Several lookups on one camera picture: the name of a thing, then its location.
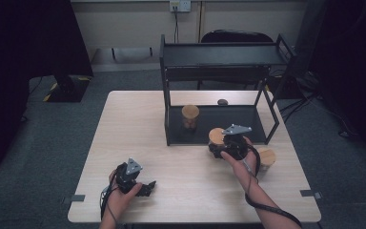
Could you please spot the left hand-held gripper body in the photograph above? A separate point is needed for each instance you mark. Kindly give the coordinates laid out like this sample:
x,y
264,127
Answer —
x,y
127,179

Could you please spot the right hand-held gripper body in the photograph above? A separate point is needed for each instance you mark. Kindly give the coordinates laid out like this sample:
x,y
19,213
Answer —
x,y
235,144

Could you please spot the glass jar red contents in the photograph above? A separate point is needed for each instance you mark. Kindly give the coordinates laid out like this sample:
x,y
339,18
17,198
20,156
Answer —
x,y
216,137

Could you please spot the glass jar dark contents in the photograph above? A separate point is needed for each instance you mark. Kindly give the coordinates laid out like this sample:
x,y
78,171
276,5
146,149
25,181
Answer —
x,y
267,158

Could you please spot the glass jar tan contents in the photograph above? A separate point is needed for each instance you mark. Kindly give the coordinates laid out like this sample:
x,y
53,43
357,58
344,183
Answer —
x,y
190,117

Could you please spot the black metal shelf rack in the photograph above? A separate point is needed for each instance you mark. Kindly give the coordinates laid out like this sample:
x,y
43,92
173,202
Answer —
x,y
219,55

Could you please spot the person's right hand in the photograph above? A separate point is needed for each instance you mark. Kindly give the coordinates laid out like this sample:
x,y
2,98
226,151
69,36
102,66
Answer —
x,y
244,165

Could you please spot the person's left hand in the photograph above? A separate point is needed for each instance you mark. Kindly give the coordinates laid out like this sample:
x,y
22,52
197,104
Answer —
x,y
120,202

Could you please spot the small dark round object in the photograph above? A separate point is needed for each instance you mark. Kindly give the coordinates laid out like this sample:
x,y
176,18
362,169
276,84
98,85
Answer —
x,y
222,102

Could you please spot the black stand base yellow tape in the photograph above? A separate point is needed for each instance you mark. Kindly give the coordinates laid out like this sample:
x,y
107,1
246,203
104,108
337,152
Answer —
x,y
70,90

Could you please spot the black chair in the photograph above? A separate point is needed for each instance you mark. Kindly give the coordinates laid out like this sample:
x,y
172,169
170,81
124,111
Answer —
x,y
235,35

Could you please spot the dark curtain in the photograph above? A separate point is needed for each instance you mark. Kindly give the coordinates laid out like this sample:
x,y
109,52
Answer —
x,y
355,63
19,63

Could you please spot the grey table bracket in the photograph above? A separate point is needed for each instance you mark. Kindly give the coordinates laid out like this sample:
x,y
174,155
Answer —
x,y
309,193
74,198

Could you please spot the white wall socket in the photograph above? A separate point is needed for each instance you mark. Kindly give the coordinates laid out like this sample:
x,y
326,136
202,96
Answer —
x,y
180,5

